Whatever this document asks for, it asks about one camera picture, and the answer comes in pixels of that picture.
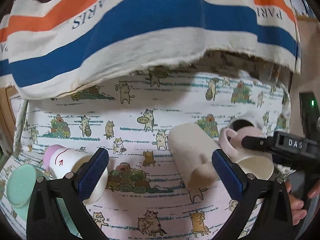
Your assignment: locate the pink white handled mug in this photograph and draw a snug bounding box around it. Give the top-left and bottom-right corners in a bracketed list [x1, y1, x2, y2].
[219, 126, 274, 180]

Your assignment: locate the white cup pink base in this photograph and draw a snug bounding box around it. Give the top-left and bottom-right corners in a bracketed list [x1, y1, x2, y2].
[43, 145, 108, 205]

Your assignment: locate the striped Paris fabric cloth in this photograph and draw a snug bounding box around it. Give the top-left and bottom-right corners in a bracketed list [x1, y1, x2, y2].
[1, 0, 300, 100]

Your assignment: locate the mint green plastic cup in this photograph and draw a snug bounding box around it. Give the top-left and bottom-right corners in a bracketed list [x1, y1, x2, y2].
[7, 164, 49, 222]

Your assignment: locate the person's hand on gripper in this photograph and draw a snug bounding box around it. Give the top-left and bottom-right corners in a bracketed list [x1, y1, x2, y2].
[285, 180, 320, 225]

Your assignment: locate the white grey ceramic cup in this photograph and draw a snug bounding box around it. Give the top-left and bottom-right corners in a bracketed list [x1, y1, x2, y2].
[227, 111, 263, 131]

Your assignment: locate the cat print bed sheet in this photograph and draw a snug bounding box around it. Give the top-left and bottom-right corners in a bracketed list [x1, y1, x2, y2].
[1, 69, 290, 239]

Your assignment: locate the beige square tumbler cup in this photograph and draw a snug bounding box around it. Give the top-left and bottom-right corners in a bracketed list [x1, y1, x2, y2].
[168, 123, 220, 190]

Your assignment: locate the wooden cabinet side panel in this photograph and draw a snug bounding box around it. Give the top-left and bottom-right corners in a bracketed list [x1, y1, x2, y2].
[290, 16, 319, 135]

